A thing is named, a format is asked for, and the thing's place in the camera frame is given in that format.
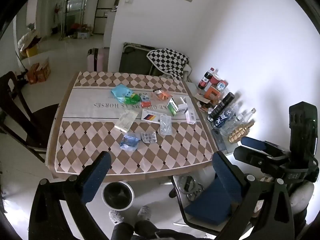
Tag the dark folding bed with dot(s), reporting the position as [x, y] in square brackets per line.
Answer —
[133, 60]

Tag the pink suitcase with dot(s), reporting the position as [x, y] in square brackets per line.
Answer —
[97, 60]

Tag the blister pack dark pills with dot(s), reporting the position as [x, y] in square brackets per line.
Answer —
[148, 137]

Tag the flat cardboard piece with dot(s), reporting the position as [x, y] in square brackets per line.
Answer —
[200, 97]

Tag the clear bottle blue label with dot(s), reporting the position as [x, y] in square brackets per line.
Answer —
[223, 120]

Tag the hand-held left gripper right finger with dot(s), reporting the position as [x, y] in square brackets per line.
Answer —
[225, 180]

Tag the wall switch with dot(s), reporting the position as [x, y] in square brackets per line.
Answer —
[129, 0]

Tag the cola bottle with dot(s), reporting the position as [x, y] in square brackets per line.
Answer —
[205, 80]

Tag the gold bottle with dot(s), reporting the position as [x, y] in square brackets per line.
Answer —
[238, 132]

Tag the small bottle blue white label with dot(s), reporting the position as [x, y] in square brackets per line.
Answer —
[221, 86]

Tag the round trash bin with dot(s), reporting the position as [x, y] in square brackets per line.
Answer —
[117, 196]

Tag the long white box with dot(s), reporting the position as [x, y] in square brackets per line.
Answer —
[190, 115]

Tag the black cylinder container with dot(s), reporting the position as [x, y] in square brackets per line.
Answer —
[221, 106]

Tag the brown checkered tablecloth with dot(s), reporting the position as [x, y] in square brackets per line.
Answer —
[95, 110]

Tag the crumpled blue wrapper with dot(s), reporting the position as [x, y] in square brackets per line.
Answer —
[130, 142]

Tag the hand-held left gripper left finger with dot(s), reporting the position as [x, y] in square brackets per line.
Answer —
[96, 177]

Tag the white cloth pile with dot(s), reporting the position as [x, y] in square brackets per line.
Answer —
[27, 38]

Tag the blue green plastic packet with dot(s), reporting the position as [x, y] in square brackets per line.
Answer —
[120, 91]

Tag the green white medicine box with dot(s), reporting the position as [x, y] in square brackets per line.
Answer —
[172, 107]

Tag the pale paper packet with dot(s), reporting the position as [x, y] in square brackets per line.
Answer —
[126, 121]

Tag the clear plastic bag orange contents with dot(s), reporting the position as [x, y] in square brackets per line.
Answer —
[162, 95]

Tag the silver blister pack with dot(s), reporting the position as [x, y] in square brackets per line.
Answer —
[165, 127]

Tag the blue cushion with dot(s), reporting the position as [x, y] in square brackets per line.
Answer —
[212, 207]

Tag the dark wooden chair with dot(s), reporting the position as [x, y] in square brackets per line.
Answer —
[15, 100]

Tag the black frame chair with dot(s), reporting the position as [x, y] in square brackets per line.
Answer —
[186, 208]

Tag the yellow box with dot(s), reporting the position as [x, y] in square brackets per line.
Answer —
[31, 51]

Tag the person's right forearm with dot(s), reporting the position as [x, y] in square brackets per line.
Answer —
[301, 197]

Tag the grey fluffy slipper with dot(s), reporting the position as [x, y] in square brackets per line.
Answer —
[116, 216]
[145, 212]

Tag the dark framed door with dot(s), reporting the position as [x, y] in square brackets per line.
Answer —
[106, 7]

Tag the clear glass bottle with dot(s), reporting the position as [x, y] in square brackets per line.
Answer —
[240, 120]

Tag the black white checkered blanket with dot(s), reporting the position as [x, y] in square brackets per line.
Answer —
[167, 61]

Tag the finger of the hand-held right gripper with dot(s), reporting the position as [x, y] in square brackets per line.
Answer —
[250, 156]
[253, 141]

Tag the small red box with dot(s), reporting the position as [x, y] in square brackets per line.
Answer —
[146, 104]

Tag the white box striped label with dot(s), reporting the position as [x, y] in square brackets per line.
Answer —
[150, 116]

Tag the red cup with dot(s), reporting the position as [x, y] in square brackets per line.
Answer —
[215, 79]

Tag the orange cardboard box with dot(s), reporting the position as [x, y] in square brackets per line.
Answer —
[31, 74]
[43, 72]

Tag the boxes on floor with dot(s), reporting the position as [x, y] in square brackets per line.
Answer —
[81, 31]

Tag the orange snack packet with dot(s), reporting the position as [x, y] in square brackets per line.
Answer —
[205, 108]

